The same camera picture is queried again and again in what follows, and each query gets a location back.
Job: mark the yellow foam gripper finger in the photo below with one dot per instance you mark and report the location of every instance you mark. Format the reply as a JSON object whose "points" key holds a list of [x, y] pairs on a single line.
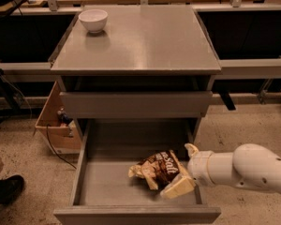
{"points": [[179, 186], [192, 150]]}

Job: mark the brown chip bag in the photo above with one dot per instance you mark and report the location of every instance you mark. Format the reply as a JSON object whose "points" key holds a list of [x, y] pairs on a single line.
{"points": [[158, 170]]}

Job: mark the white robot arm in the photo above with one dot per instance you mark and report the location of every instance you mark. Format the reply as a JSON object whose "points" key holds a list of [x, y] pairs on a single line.
{"points": [[249, 166]]}

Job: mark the open grey middle drawer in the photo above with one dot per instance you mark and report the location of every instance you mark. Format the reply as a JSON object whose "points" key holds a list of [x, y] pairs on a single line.
{"points": [[104, 194]]}

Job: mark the grey drawer cabinet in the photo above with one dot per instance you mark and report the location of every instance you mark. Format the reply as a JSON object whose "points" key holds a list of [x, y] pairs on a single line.
{"points": [[141, 49]]}

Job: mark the closed grey top drawer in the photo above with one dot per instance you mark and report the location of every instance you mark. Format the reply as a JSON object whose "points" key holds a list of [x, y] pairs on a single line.
{"points": [[136, 105]]}

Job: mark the cardboard box on floor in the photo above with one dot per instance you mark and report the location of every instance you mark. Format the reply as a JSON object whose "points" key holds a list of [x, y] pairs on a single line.
{"points": [[64, 138]]}

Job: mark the white ceramic bowl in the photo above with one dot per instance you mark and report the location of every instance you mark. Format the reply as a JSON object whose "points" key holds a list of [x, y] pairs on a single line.
{"points": [[93, 20]]}

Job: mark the black shoe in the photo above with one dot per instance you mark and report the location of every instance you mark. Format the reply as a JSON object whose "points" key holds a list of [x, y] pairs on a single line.
{"points": [[11, 188]]}

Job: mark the grey metal rail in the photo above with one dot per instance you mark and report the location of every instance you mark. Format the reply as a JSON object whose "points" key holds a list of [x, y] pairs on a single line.
{"points": [[237, 69]]}

